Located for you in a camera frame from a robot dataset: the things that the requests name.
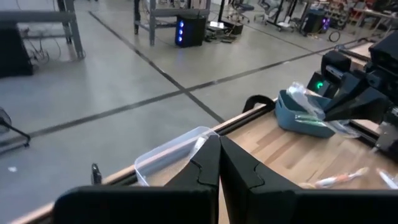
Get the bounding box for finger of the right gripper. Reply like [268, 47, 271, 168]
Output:
[323, 70, 374, 110]
[323, 88, 392, 122]

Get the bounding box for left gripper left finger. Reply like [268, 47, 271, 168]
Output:
[53, 135, 221, 224]

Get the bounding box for clear plastic container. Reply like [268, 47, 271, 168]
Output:
[133, 126, 218, 187]

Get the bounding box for black box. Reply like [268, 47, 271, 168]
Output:
[0, 23, 34, 78]

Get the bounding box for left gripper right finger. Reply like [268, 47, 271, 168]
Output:
[220, 136, 398, 224]

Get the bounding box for black floor equipment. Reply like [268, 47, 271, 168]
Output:
[205, 20, 245, 44]

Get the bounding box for grey metal table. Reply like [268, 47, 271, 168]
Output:
[0, 0, 86, 60]
[133, 0, 212, 47]

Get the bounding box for teal plastic bin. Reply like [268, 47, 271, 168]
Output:
[274, 89, 338, 139]

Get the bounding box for wooden table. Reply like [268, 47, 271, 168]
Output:
[337, 40, 379, 71]

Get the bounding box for black curved frame handle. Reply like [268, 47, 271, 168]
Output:
[91, 163, 103, 186]
[242, 95, 277, 114]

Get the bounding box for black computer purple light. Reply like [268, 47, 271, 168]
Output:
[303, 9, 330, 34]

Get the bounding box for office chair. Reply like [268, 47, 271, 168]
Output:
[228, 0, 255, 24]

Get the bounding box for black computer tower blue lights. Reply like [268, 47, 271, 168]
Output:
[174, 14, 208, 49]

